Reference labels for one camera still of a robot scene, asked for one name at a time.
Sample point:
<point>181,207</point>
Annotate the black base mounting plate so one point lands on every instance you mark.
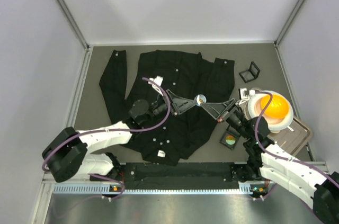
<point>185,176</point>

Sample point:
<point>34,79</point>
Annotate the black display box near tray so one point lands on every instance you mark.
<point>229,131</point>

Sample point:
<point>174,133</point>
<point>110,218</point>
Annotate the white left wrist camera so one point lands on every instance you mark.
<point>157,81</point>

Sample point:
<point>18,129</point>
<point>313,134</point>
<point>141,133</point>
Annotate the aluminium frame rail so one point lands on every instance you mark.
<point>84,184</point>

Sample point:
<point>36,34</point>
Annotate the black button-up shirt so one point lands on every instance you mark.
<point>169,138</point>

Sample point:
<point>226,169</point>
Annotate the open black display box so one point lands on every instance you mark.
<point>251,73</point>

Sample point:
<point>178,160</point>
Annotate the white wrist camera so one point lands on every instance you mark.
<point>157,81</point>
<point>245,94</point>

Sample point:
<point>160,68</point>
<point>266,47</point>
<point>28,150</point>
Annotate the stainless steel tray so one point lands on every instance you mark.
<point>293,138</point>

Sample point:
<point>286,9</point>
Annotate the round portrait brooch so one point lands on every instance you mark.
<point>200,99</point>

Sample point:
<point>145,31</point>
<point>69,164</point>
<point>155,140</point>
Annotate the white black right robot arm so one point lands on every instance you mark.
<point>269,161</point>

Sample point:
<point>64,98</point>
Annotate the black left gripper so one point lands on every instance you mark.
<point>171,102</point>

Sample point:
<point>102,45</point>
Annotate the white bowl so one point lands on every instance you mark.
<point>256,105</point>

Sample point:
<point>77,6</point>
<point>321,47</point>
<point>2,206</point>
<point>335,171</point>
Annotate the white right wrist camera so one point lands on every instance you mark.
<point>245,94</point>

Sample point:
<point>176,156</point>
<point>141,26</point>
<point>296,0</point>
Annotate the yellow bowl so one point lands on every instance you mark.
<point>278,108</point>

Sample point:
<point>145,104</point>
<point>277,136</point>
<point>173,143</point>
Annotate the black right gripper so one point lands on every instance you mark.
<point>229,110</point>

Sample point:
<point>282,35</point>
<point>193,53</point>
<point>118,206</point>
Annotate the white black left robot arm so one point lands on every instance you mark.
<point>75,152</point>

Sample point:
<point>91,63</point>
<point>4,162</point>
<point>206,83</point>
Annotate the iridescent round brooch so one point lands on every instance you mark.
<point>230,140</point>

